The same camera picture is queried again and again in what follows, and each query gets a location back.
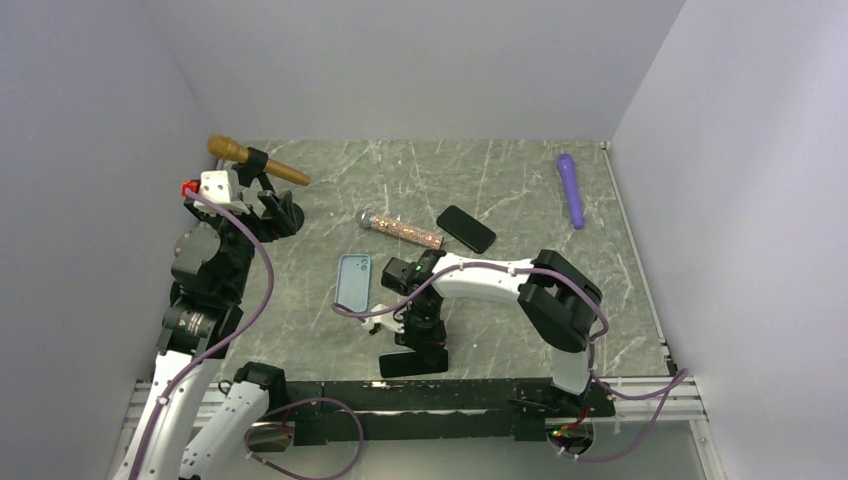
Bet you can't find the aluminium table edge rail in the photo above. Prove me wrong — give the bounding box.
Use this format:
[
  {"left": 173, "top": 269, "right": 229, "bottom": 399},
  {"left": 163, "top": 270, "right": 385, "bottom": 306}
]
[{"left": 599, "top": 140, "right": 679, "bottom": 376}]

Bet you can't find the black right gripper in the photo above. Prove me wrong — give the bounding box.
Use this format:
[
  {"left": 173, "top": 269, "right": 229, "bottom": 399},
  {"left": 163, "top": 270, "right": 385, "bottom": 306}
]
[{"left": 394, "top": 300, "right": 447, "bottom": 364}]

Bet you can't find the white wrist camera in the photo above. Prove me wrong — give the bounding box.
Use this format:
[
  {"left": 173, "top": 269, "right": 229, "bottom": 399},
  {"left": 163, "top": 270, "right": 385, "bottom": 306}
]
[
  {"left": 362, "top": 304, "right": 405, "bottom": 335},
  {"left": 181, "top": 170, "right": 242, "bottom": 206}
]

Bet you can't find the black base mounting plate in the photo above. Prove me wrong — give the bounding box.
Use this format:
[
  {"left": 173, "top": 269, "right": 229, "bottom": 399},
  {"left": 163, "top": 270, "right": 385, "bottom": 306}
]
[{"left": 259, "top": 378, "right": 616, "bottom": 446}]

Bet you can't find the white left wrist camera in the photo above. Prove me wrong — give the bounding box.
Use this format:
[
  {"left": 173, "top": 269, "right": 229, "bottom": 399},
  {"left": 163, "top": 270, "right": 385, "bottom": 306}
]
[{"left": 181, "top": 170, "right": 242, "bottom": 206}]

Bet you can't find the gold toy microphone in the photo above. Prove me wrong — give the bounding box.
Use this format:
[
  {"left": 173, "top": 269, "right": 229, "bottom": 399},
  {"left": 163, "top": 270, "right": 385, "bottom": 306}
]
[{"left": 206, "top": 134, "right": 311, "bottom": 187}]

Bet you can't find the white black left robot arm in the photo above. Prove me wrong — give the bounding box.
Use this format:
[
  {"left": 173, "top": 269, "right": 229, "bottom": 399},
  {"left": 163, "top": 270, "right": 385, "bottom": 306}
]
[{"left": 114, "top": 182, "right": 304, "bottom": 479}]

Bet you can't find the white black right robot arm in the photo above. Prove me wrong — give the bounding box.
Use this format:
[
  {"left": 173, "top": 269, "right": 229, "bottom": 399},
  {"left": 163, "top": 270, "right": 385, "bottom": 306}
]
[{"left": 379, "top": 249, "right": 603, "bottom": 416}]

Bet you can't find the black smartphone dark case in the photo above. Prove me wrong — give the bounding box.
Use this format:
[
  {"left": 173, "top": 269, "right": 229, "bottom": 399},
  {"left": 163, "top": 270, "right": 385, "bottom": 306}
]
[{"left": 436, "top": 205, "right": 497, "bottom": 254}]

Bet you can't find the black microphone stand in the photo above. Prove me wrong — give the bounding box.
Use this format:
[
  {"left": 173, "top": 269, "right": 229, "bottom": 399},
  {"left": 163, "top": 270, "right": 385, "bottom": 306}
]
[{"left": 233, "top": 147, "right": 305, "bottom": 243}]

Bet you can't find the purple toy microphone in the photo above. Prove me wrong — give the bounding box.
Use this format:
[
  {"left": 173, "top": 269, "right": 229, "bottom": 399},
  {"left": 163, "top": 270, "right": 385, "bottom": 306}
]
[{"left": 556, "top": 153, "right": 585, "bottom": 230}]

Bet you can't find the glitter toy microphone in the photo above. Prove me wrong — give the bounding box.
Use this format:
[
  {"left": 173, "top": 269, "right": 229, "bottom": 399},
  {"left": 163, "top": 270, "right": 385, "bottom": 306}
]
[{"left": 357, "top": 209, "right": 444, "bottom": 250}]

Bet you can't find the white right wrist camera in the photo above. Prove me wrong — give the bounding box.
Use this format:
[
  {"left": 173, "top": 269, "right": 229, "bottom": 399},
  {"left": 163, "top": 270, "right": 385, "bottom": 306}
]
[{"left": 362, "top": 304, "right": 405, "bottom": 335}]

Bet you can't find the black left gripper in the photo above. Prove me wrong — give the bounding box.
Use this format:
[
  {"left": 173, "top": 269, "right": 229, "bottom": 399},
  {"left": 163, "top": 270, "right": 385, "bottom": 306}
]
[{"left": 186, "top": 189, "right": 295, "bottom": 299}]

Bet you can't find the light blue phone case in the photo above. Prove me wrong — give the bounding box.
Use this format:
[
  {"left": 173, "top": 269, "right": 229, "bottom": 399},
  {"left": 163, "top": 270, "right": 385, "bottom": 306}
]
[{"left": 335, "top": 254, "right": 372, "bottom": 313}]

